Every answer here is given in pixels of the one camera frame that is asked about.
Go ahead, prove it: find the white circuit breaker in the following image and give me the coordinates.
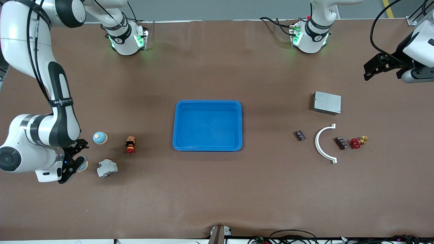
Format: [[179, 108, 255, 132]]
[[97, 158, 119, 178]]

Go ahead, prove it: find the orange red push button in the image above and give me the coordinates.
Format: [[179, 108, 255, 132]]
[[125, 136, 137, 154]]

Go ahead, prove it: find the grey perforated metal box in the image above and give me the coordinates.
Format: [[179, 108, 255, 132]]
[[313, 91, 342, 116]]

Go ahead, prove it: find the red handwheel brass valve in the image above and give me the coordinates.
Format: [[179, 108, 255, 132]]
[[350, 136, 369, 150]]

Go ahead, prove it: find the blue plastic tray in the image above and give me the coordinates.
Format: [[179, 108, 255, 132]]
[[172, 100, 243, 152]]

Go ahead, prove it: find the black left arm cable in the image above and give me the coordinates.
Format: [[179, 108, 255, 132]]
[[370, 0, 404, 58]]

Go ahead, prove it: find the aluminium frame corner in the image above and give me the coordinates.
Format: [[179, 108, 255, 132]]
[[406, 0, 428, 26]]

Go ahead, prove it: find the white curved plastic bracket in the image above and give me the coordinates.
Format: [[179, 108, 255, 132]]
[[315, 123, 338, 164]]

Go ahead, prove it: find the black left base cable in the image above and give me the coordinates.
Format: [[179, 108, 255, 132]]
[[259, 16, 295, 37]]

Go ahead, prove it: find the black base cable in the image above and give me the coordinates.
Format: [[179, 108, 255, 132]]
[[117, 0, 150, 24], [259, 16, 295, 37]]

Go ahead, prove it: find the black right base cable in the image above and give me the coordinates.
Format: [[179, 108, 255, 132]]
[[117, 0, 150, 24]]

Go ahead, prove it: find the metal table edge bracket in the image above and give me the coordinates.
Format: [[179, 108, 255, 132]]
[[208, 225, 232, 244]]

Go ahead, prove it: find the black cable bundle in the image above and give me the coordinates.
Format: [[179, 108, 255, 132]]
[[339, 235, 434, 244]]

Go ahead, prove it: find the black looped cable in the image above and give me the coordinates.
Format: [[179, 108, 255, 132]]
[[269, 229, 318, 244]]

